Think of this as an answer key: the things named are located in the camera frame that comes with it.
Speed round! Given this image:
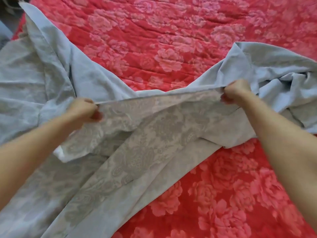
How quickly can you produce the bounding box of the blue-grey cloth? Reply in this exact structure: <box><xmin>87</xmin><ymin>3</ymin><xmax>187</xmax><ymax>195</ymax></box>
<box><xmin>0</xmin><ymin>2</ymin><xmax>317</xmax><ymax>238</ymax></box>

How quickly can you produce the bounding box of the person's right forearm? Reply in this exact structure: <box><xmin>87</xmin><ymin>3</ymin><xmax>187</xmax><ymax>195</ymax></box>
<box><xmin>242</xmin><ymin>96</ymin><xmax>317</xmax><ymax>231</ymax></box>

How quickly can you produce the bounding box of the person's right hand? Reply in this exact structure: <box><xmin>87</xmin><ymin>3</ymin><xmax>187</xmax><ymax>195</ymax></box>
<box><xmin>220</xmin><ymin>79</ymin><xmax>255</xmax><ymax>107</ymax></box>

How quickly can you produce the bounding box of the red floral mattress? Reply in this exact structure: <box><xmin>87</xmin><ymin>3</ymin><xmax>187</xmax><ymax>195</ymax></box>
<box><xmin>12</xmin><ymin>0</ymin><xmax>317</xmax><ymax>238</ymax></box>

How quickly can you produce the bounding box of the person's left forearm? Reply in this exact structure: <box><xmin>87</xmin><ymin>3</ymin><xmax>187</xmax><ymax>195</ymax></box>
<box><xmin>0</xmin><ymin>115</ymin><xmax>82</xmax><ymax>211</ymax></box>

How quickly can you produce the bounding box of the person's left hand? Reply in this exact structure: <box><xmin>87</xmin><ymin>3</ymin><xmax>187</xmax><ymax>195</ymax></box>
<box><xmin>64</xmin><ymin>98</ymin><xmax>105</xmax><ymax>130</ymax></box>

